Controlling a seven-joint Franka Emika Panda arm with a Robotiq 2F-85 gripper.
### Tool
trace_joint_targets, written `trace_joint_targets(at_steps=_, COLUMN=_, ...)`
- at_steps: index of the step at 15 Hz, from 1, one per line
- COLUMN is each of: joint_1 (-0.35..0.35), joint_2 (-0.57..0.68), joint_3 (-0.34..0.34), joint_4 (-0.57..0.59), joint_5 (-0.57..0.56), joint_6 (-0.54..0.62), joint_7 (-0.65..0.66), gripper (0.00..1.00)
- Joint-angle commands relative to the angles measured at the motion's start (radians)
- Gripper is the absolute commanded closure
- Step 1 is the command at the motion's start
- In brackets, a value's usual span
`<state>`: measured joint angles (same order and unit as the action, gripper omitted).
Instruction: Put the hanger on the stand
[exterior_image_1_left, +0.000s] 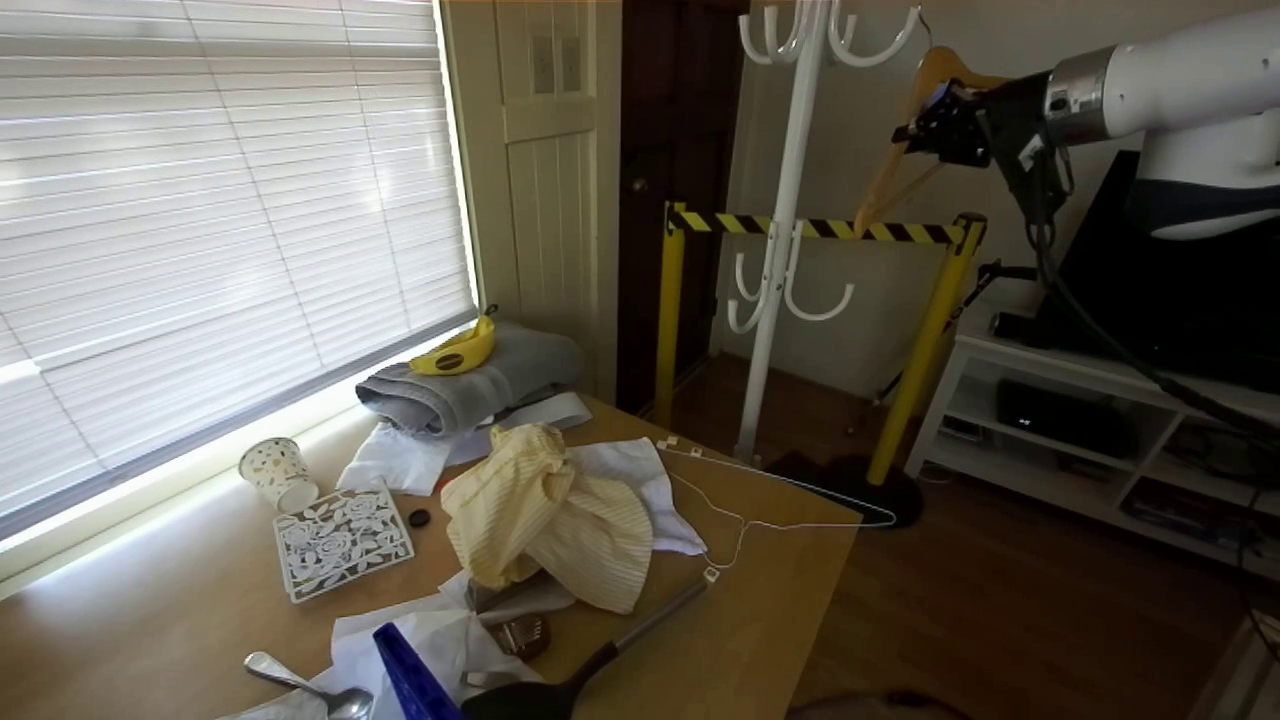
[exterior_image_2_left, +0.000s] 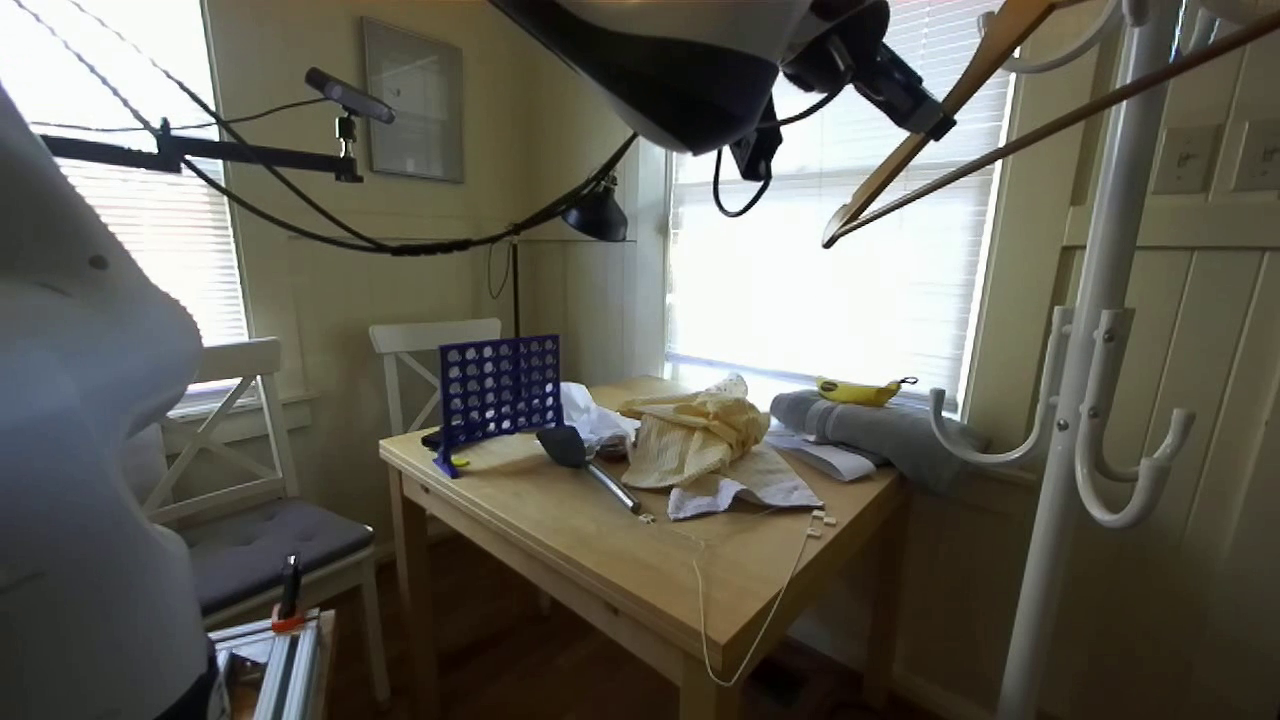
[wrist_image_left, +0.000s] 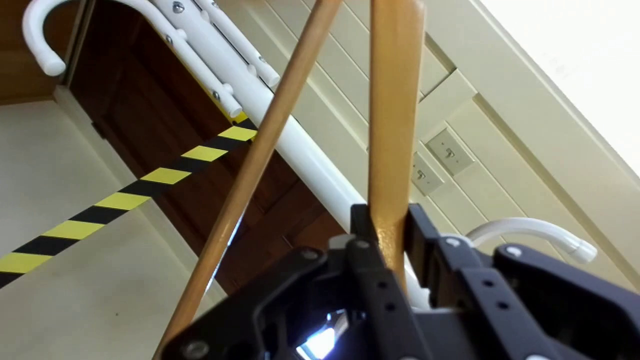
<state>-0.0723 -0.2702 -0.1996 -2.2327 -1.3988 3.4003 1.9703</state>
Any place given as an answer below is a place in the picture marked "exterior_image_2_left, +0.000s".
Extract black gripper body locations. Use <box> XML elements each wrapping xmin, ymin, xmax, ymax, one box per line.
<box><xmin>781</xmin><ymin>0</ymin><xmax>898</xmax><ymax>101</ymax></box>

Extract light wooden clothes hanger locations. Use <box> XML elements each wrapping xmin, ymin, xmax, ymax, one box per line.
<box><xmin>816</xmin><ymin>0</ymin><xmax>1280</xmax><ymax>252</ymax></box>

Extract white coat stand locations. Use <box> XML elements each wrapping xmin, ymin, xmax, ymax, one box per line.
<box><xmin>928</xmin><ymin>0</ymin><xmax>1280</xmax><ymax>720</ymax></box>

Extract wide white window blinds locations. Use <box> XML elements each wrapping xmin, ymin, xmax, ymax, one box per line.
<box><xmin>659</xmin><ymin>0</ymin><xmax>1032</xmax><ymax>404</ymax></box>

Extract yellow banana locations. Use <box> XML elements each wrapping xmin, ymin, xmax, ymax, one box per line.
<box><xmin>816</xmin><ymin>376</ymin><xmax>919</xmax><ymax>414</ymax></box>

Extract black floor lamp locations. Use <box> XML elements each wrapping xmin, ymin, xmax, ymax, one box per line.
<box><xmin>483</xmin><ymin>178</ymin><xmax>633</xmax><ymax>343</ymax></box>

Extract folded gray towel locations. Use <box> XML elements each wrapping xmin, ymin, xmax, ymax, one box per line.
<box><xmin>772</xmin><ymin>390</ymin><xmax>973</xmax><ymax>491</ymax></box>

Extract flat white paper cloth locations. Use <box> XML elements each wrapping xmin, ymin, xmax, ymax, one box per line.
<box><xmin>768</xmin><ymin>419</ymin><xmax>883</xmax><ymax>489</ymax></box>

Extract crumpled pale yellow cloth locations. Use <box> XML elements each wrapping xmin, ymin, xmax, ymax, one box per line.
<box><xmin>617</xmin><ymin>372</ymin><xmax>777</xmax><ymax>491</ymax></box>

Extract cream panelled door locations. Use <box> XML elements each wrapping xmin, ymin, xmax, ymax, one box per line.
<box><xmin>1051</xmin><ymin>0</ymin><xmax>1280</xmax><ymax>720</ymax></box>

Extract crumpled white cloth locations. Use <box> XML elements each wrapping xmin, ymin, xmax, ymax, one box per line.
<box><xmin>663</xmin><ymin>445</ymin><xmax>833</xmax><ymax>526</ymax></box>

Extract plain white chair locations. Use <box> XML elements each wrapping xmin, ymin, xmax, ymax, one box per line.
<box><xmin>369</xmin><ymin>317</ymin><xmax>509</xmax><ymax>435</ymax></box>

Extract light wooden table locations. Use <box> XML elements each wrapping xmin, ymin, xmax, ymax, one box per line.
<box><xmin>374</xmin><ymin>386</ymin><xmax>914</xmax><ymax>720</ymax></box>

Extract narrow window with blinds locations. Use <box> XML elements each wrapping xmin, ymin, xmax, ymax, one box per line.
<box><xmin>0</xmin><ymin>0</ymin><xmax>257</xmax><ymax>391</ymax></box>

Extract white cross-back chair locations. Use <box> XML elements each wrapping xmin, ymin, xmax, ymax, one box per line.
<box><xmin>136</xmin><ymin>337</ymin><xmax>395</xmax><ymax>708</ymax></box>

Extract gray seat cushion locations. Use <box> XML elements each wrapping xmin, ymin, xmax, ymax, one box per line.
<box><xmin>182</xmin><ymin>498</ymin><xmax>374</xmax><ymax>618</ymax></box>

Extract white open box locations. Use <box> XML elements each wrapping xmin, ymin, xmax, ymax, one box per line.
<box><xmin>202</xmin><ymin>608</ymin><xmax>339</xmax><ymax>720</ymax></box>

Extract framed wall picture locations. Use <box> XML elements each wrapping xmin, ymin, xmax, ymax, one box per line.
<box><xmin>356</xmin><ymin>18</ymin><xmax>468</xmax><ymax>183</ymax></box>

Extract thin white cable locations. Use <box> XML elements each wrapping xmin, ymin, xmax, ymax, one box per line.
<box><xmin>685</xmin><ymin>509</ymin><xmax>838</xmax><ymax>691</ymax></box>

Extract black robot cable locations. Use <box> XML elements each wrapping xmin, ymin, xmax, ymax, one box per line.
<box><xmin>11</xmin><ymin>0</ymin><xmax>854</xmax><ymax>261</ymax></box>

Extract black spatula silver handle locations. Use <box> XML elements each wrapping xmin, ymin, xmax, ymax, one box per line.
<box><xmin>530</xmin><ymin>419</ymin><xmax>645</xmax><ymax>517</ymax></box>

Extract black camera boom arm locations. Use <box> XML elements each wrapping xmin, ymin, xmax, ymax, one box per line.
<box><xmin>35</xmin><ymin>64</ymin><xmax>401</xmax><ymax>188</ymax></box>

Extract black red handled tool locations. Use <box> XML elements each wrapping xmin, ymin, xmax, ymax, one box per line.
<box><xmin>266</xmin><ymin>553</ymin><xmax>306</xmax><ymax>639</ymax></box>

